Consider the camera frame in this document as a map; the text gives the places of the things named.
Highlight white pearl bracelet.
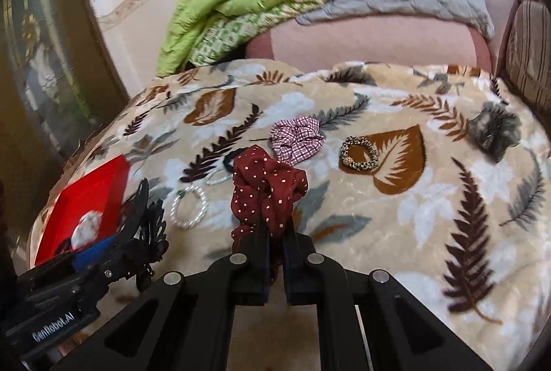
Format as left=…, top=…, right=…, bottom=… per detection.
left=170, top=186, right=209, bottom=230

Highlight dark wooden cabinet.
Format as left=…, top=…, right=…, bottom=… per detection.
left=0, top=0, right=130, bottom=191

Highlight leopard print scrunchie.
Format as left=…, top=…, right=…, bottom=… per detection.
left=339, top=135, right=380, bottom=171

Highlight dark red polka dot scrunchie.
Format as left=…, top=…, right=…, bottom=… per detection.
left=230, top=144, right=310, bottom=251

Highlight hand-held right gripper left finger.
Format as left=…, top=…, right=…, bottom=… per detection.
left=56, top=220, right=271, bottom=371

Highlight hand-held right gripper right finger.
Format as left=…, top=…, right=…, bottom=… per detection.
left=283, top=220, right=492, bottom=371

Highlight black butterfly hair clip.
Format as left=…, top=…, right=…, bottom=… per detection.
left=135, top=199, right=168, bottom=290

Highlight red box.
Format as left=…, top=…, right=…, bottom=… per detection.
left=33, top=155, right=131, bottom=266

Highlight striped beige cushion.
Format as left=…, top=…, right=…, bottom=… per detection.
left=495, top=0, right=551, bottom=118

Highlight black hair tie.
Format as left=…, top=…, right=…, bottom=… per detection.
left=223, top=147, right=259, bottom=174

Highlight white printed scrunchie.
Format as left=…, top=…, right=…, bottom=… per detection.
left=71, top=211, right=104, bottom=249

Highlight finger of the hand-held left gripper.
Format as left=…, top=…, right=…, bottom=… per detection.
left=71, top=233, right=125, bottom=274
left=102, top=178, right=150, bottom=283

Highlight leaf printed beige blanket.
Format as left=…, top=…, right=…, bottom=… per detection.
left=28, top=59, right=551, bottom=371

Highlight red plaid scrunchie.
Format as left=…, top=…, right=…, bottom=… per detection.
left=270, top=117, right=323, bottom=166

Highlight pink mattress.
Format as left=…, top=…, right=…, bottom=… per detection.
left=245, top=0, right=523, bottom=75

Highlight pale green bead bracelet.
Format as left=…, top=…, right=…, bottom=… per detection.
left=204, top=169, right=235, bottom=186

